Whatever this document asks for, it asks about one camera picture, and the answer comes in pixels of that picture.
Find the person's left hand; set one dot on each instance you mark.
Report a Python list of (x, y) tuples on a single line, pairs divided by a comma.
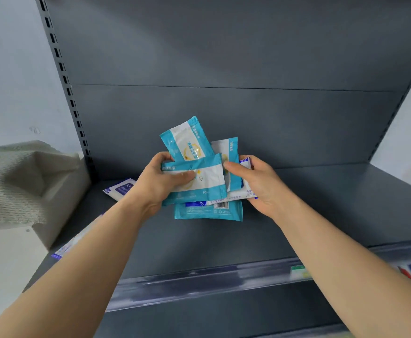
[(149, 188)]

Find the person's right hand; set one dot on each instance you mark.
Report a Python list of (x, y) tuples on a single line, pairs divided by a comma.
[(265, 190)]

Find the person's right thumb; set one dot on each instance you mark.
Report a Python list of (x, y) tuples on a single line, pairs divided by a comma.
[(235, 169)]

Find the person's left thumb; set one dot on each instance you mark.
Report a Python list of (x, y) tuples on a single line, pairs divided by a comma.
[(182, 178)]

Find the teal wet wipe packet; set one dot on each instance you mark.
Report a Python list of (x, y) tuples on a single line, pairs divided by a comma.
[(205, 183), (209, 211), (186, 140), (232, 151)]

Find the white blue-printed wipe packet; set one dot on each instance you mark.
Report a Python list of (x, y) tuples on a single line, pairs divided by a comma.
[(242, 195)]

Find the person's left forearm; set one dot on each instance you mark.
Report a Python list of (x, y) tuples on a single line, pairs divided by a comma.
[(71, 278)]

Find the person's right forearm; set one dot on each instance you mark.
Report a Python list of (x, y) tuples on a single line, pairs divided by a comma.
[(346, 278)]

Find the white purple-label wipe packet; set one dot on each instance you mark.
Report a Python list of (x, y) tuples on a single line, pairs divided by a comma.
[(73, 242), (119, 189)]

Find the dark grey metal shelving unit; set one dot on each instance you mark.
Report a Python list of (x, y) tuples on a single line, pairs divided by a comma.
[(261, 102)]

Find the green price label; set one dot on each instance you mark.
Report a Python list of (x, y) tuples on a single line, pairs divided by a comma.
[(299, 272)]

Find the beige fabric storage box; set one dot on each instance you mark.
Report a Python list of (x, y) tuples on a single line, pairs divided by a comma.
[(19, 183)]

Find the clear plastic price rail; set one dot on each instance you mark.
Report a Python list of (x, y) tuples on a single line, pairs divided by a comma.
[(209, 281)]

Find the clear wall hook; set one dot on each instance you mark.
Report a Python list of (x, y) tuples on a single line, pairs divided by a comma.
[(35, 130)]

